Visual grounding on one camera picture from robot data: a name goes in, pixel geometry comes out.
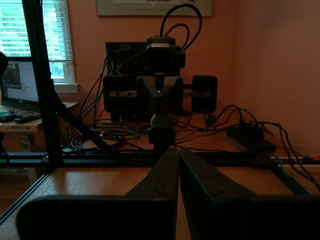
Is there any black remote control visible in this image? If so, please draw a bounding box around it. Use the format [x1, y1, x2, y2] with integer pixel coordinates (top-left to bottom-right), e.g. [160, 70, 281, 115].
[14, 114, 42, 125]

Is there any framed wall picture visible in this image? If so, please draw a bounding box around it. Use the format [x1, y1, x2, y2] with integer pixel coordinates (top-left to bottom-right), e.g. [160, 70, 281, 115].
[96, 0, 214, 18]

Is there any computer monitor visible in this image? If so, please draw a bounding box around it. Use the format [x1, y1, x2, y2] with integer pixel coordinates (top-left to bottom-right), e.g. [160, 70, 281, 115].
[0, 60, 41, 111]

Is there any white power strip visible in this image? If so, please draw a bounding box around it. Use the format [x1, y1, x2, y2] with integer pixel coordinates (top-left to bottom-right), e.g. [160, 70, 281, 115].
[269, 153, 320, 166]

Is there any black computer mouse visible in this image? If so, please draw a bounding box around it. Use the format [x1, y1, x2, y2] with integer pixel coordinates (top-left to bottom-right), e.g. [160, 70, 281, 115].
[0, 111, 23, 124]

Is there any black camera cable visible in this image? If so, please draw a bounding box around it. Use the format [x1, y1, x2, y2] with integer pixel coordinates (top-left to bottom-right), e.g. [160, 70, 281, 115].
[164, 23, 190, 49]
[159, 3, 203, 51]

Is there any light wooden desk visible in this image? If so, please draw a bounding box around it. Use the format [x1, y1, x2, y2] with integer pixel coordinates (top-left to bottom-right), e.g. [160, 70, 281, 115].
[0, 101, 81, 186]

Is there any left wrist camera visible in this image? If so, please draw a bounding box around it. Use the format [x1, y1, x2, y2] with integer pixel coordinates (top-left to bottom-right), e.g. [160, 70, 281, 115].
[146, 36, 176, 46]

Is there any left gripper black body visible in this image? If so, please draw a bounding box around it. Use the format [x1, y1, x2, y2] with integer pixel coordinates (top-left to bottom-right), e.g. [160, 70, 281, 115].
[146, 44, 186, 77]

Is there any black aluminium extrusion frame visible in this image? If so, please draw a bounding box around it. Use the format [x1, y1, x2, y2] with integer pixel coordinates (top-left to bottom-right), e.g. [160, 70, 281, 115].
[0, 0, 311, 226]

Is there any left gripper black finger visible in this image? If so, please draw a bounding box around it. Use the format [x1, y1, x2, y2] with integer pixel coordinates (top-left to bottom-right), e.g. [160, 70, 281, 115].
[159, 74, 218, 113]
[103, 74, 160, 113]

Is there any black power brick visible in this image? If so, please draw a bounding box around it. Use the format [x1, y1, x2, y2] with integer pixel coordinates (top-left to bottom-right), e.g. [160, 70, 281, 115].
[226, 119, 276, 154]

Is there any black rounded object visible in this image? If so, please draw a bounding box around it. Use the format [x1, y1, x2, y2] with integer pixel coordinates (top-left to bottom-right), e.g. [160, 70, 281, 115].
[0, 51, 9, 76]

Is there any window with white blinds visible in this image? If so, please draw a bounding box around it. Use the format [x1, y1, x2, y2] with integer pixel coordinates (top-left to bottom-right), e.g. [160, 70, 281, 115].
[0, 0, 79, 94]

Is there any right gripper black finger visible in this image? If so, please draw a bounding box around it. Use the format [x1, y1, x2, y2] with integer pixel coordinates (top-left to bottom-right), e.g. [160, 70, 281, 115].
[15, 147, 180, 240]
[179, 147, 320, 240]

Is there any blue network cable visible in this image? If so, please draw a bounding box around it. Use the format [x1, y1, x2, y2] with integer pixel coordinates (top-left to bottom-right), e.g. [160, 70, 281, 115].
[219, 131, 310, 196]

